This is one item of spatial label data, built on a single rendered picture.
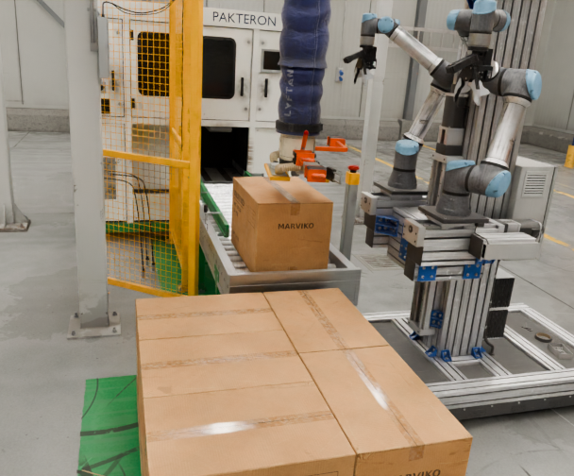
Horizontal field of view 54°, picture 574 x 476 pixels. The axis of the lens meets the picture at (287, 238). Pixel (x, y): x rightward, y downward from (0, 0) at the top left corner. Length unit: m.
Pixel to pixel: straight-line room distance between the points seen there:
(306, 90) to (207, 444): 1.65
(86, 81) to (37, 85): 8.31
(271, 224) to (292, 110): 0.57
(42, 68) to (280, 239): 9.05
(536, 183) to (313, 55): 1.20
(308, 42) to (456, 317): 1.52
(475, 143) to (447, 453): 1.40
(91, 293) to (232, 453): 1.98
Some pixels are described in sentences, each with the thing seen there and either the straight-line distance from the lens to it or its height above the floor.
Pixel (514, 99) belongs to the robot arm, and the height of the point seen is 1.54.
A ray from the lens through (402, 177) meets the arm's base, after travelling 2.95.
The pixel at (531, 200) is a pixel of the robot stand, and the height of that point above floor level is 1.07.
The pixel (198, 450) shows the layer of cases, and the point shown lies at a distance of 1.78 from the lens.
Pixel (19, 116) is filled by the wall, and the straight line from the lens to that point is 11.50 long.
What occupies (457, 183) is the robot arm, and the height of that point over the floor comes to 1.18.
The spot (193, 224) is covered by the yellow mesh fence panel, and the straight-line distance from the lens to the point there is 3.48.
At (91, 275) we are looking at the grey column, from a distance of 3.49.
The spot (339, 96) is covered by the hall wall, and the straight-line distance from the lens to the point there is 12.26.
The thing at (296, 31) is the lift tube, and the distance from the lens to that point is 2.73.
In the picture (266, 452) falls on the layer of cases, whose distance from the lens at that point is 1.77.
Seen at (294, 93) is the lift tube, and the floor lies 1.48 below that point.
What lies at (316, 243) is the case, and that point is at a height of 0.73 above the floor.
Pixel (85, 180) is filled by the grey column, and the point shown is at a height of 0.92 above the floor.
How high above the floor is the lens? 1.65
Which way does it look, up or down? 18 degrees down
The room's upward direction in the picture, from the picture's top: 4 degrees clockwise
